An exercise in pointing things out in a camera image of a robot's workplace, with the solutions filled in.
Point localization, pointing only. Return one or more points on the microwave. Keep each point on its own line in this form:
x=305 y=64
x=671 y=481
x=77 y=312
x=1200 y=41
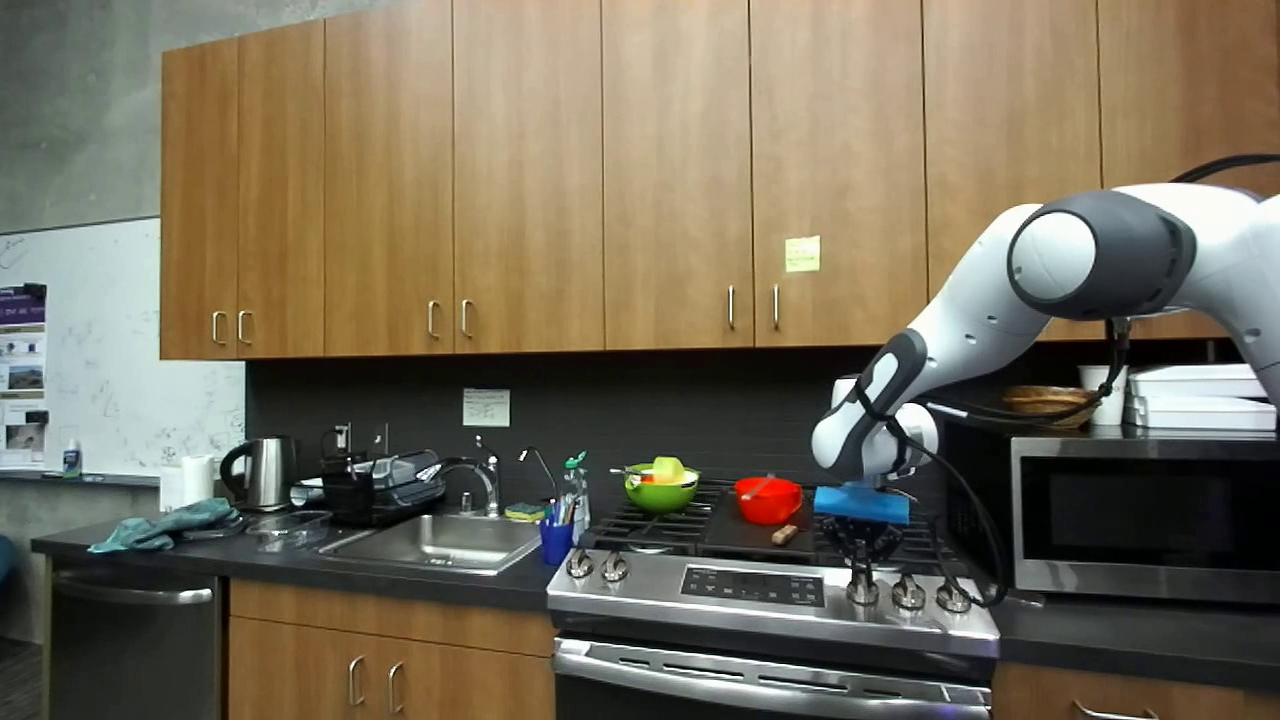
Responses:
x=1140 y=520

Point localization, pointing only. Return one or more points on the yellow green sponge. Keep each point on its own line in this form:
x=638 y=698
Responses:
x=525 y=512

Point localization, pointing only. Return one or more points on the red pot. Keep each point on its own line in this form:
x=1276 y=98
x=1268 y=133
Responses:
x=768 y=503

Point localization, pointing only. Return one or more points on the small white bottle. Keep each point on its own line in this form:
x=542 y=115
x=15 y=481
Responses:
x=71 y=460

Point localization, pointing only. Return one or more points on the stove knob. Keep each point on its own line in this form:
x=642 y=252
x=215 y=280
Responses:
x=579 y=565
x=908 y=594
x=614 y=568
x=862 y=592
x=952 y=598

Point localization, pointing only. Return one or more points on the oven door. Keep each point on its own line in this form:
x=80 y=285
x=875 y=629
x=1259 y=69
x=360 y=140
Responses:
x=760 y=690

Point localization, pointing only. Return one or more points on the blue cup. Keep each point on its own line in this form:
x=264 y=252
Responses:
x=556 y=545

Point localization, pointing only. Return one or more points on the steel electric kettle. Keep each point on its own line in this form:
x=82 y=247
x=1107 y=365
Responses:
x=265 y=475

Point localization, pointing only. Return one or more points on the stack of white boxes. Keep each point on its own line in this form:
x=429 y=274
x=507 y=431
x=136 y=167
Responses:
x=1200 y=398

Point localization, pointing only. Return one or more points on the heap of pens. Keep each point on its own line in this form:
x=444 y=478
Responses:
x=558 y=510

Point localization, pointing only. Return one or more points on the stainless steel stove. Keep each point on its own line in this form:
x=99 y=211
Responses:
x=770 y=610

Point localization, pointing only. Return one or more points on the stainless steel dishwasher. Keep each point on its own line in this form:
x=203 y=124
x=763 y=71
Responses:
x=135 y=660

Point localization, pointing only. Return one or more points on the wooden drawer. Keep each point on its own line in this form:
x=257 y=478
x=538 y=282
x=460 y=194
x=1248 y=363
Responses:
x=1040 y=695

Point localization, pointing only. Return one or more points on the woven basket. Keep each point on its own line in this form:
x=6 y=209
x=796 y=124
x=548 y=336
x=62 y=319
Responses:
x=1045 y=402

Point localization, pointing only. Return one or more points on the white paper notice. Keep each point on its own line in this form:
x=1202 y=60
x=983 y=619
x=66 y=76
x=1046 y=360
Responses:
x=486 y=407

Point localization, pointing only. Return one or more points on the clear spray bottle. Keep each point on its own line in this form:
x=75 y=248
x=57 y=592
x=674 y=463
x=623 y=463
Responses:
x=577 y=490

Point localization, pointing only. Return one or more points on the stove burner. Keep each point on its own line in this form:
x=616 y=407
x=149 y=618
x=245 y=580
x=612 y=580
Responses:
x=650 y=528
x=925 y=550

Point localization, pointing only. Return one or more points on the wooden base cabinet door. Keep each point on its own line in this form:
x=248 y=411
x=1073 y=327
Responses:
x=290 y=675
x=470 y=690

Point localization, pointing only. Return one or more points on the yellow sticky note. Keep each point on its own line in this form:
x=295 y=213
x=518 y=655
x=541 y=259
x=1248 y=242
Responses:
x=802 y=254

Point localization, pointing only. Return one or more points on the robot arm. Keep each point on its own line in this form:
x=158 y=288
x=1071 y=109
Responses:
x=1100 y=255

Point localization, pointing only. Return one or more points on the wall socket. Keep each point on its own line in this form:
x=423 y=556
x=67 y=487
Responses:
x=342 y=437

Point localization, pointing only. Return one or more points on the paper towel roll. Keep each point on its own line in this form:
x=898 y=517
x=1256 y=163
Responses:
x=198 y=480

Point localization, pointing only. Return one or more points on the yellow cup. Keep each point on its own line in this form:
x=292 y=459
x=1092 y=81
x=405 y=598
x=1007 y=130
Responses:
x=669 y=469

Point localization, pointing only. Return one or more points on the clear glass container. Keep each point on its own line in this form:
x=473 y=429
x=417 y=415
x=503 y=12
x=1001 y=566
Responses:
x=288 y=530

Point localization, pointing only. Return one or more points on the steel sink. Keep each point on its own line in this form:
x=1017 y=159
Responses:
x=440 y=543

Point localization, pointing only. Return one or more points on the green bowl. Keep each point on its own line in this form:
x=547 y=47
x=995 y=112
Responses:
x=660 y=494

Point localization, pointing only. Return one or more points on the microwave door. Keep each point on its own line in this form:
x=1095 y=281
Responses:
x=1140 y=520

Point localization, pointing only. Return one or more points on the chrome tap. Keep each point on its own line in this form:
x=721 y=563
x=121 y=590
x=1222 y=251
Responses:
x=484 y=480

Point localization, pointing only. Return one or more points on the spoon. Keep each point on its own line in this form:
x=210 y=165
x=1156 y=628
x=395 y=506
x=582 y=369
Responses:
x=757 y=488

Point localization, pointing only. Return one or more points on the black dish rack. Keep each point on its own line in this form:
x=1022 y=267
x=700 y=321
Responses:
x=385 y=495

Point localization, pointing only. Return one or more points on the wooden wall cabinet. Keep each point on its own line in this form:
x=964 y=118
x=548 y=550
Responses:
x=600 y=170

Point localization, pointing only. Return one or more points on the teal cloth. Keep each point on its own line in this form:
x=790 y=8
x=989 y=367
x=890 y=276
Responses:
x=165 y=527

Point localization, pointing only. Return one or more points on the wall cabinet door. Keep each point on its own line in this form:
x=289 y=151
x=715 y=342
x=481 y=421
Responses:
x=678 y=160
x=198 y=200
x=1010 y=110
x=388 y=170
x=282 y=190
x=840 y=130
x=1190 y=90
x=528 y=170

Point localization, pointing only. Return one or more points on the whiteboard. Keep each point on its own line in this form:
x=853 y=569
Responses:
x=130 y=350

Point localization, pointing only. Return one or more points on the poster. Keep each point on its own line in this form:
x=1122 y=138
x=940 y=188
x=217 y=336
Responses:
x=22 y=380

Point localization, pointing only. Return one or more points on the white paper cup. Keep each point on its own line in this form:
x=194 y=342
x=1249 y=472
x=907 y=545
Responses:
x=1095 y=385

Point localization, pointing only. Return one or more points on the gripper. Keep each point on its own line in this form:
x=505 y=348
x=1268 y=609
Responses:
x=862 y=534

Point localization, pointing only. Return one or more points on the thin gooseneck tap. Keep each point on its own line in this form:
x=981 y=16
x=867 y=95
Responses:
x=540 y=465

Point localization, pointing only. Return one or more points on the small wooden block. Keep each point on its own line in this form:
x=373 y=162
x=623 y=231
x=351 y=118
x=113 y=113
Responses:
x=785 y=535

